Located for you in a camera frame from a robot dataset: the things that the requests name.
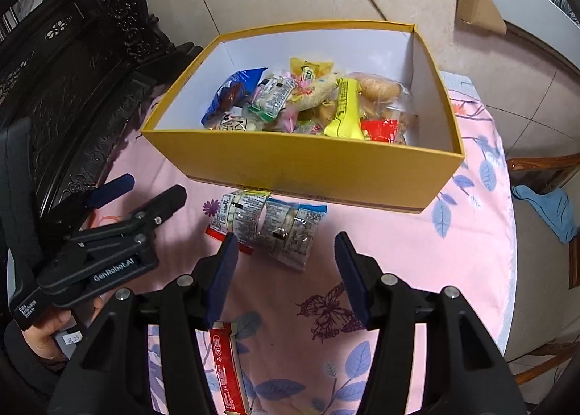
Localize red white snack packet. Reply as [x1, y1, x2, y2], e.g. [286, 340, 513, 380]
[203, 189, 270, 255]

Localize blue purple snack packet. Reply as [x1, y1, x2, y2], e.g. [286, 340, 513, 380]
[258, 197, 327, 272]

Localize person's left hand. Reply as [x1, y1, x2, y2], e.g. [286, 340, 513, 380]
[22, 307, 73, 365]

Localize wooden chair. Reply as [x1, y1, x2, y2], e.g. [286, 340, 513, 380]
[506, 152, 580, 387]

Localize red long snack packet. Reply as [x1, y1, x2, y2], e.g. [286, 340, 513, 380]
[210, 322, 251, 415]

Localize dark carved wooden furniture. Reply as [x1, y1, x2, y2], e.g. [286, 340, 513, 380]
[1, 0, 200, 212]

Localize blue snack packet in box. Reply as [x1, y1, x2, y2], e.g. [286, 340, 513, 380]
[202, 67, 266, 128]

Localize pink floral tablecloth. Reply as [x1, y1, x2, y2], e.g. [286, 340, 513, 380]
[89, 71, 516, 414]

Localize blue cloth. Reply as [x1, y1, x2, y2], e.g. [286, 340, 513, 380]
[512, 184, 578, 243]

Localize neon yellow snack stick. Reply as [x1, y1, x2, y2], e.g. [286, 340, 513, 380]
[323, 77, 365, 140]

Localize yellow cardboard box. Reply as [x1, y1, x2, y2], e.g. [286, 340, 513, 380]
[142, 20, 465, 213]

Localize red snack packet in box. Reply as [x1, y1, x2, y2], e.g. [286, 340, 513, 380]
[361, 120, 399, 143]

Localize bread in clear wrapper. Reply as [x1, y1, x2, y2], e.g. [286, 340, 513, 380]
[350, 72, 411, 104]

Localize cardboard corner protector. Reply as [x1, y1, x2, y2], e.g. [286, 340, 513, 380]
[456, 0, 507, 35]

